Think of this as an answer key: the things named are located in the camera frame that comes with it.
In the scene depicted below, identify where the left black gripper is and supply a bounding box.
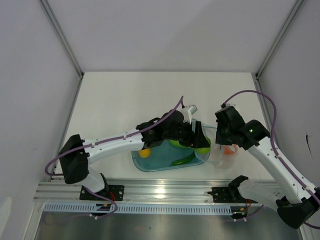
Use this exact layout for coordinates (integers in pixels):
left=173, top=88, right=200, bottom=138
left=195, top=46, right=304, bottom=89
left=163, top=120, right=209, bottom=149

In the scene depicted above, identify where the light green custard apple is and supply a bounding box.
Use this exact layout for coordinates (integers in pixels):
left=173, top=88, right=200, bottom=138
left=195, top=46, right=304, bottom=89
left=194, top=136, right=211, bottom=155

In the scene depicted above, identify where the green bell pepper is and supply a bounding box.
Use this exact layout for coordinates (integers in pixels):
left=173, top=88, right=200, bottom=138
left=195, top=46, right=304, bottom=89
left=169, top=140, right=187, bottom=148

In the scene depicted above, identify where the clear zip top bag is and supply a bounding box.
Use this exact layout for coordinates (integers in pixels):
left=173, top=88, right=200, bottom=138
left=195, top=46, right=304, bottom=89
left=195, top=124, right=239, bottom=169

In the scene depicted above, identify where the yellow round fruit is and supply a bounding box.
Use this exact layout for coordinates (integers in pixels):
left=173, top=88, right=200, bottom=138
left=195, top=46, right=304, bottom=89
left=138, top=148, right=151, bottom=159

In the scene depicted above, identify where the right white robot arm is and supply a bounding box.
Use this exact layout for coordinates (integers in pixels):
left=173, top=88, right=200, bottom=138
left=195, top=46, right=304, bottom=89
left=215, top=105, right=320, bottom=229

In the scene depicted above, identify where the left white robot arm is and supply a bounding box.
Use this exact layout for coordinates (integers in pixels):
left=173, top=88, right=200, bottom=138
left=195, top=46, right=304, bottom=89
left=59, top=110, right=211, bottom=200

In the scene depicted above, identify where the dark green chili pepper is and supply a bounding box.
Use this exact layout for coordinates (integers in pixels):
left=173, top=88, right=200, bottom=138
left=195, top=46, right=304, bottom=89
left=172, top=154, right=195, bottom=166

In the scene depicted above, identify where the teal plastic tray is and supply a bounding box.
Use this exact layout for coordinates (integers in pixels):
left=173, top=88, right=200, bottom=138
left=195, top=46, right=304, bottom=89
left=131, top=140, right=204, bottom=172

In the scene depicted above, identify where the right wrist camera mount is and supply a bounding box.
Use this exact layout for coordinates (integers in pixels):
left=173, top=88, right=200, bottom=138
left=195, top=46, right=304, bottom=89
left=220, top=103, right=240, bottom=111

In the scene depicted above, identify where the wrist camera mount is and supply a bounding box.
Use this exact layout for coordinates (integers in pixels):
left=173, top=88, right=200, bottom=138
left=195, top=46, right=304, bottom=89
left=180, top=104, right=198, bottom=124
left=220, top=103, right=240, bottom=111

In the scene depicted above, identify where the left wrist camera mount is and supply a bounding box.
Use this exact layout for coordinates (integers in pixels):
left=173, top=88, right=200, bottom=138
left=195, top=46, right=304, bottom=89
left=180, top=104, right=198, bottom=124

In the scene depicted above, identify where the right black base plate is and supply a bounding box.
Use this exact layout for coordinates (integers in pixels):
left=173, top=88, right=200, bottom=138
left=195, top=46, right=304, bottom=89
left=207, top=186, right=242, bottom=203

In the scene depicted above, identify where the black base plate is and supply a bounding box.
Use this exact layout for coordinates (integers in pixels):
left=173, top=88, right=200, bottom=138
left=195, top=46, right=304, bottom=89
left=207, top=186, right=242, bottom=203
left=79, top=185, right=125, bottom=202

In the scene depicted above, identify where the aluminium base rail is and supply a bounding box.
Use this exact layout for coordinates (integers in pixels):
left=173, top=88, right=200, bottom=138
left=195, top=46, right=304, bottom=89
left=33, top=177, right=307, bottom=203

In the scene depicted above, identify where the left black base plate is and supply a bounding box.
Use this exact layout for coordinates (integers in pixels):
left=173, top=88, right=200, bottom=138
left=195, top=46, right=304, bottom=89
left=79, top=185, right=125, bottom=202

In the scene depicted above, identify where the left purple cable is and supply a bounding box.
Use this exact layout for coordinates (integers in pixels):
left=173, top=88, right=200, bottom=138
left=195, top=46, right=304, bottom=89
left=44, top=95, right=185, bottom=222

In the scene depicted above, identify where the right aluminium frame post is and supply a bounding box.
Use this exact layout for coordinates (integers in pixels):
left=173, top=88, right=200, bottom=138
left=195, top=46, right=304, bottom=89
left=255, top=0, right=307, bottom=81

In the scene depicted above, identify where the aluminium frame post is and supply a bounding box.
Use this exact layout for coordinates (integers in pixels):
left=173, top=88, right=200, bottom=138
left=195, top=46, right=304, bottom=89
left=255, top=0, right=307, bottom=81
left=38, top=0, right=84, bottom=78

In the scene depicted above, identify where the white slotted cable duct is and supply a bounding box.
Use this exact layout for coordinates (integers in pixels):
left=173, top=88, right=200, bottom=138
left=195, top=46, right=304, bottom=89
left=43, top=202, right=246, bottom=216

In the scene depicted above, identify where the left aluminium frame post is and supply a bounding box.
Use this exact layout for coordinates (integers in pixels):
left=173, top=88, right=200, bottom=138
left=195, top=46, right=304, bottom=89
left=38, top=0, right=84, bottom=78

